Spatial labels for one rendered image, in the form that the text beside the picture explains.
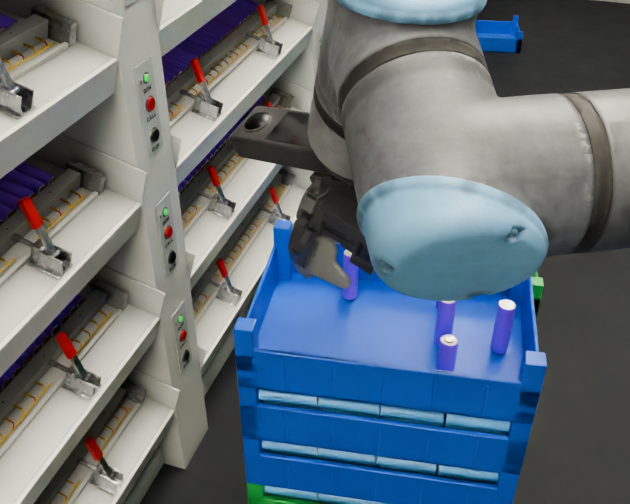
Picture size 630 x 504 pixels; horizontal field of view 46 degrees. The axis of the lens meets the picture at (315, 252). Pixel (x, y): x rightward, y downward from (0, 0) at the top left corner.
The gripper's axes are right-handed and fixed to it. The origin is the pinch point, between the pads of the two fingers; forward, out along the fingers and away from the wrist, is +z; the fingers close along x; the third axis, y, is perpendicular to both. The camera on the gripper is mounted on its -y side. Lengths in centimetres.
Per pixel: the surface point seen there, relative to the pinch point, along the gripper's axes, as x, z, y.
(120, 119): 4.7, 7.6, -30.6
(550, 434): 28, 63, 40
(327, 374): -7.8, 5.7, 7.6
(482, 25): 202, 142, -38
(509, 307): 8.6, 3.1, 19.1
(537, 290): 27.6, 25.5, 22.6
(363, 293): 6.7, 14.8, 4.5
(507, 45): 190, 134, -23
